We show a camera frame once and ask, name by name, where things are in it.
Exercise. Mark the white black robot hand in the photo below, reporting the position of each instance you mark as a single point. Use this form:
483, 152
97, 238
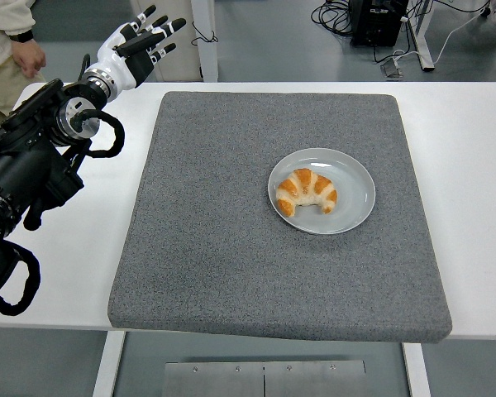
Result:
120, 68

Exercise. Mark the person's hand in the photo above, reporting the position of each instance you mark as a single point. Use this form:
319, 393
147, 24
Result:
31, 55

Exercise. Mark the golden croissant bread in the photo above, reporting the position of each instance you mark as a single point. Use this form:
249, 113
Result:
306, 186

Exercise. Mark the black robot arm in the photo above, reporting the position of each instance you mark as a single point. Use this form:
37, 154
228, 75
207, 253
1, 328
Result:
25, 173

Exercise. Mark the grey round plate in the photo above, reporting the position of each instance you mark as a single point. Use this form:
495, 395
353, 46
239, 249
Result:
347, 215

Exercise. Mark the black wristwatch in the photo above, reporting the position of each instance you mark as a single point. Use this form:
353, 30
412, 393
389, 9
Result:
21, 36

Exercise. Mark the person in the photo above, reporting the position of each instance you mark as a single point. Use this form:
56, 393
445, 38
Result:
0, 25

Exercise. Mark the white cabinet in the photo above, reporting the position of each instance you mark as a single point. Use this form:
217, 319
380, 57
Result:
198, 62

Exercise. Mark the grey felt mat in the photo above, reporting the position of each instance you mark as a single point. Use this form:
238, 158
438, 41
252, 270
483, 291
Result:
231, 269

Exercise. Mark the black computer tower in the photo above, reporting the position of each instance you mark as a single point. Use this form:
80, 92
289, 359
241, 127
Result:
380, 25

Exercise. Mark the grey foot pedal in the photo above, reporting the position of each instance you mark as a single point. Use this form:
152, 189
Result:
392, 69

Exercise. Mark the white table leg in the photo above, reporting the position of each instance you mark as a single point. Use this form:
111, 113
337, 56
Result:
107, 364
417, 372

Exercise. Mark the white desk leg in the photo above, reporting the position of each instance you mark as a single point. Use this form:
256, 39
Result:
421, 41

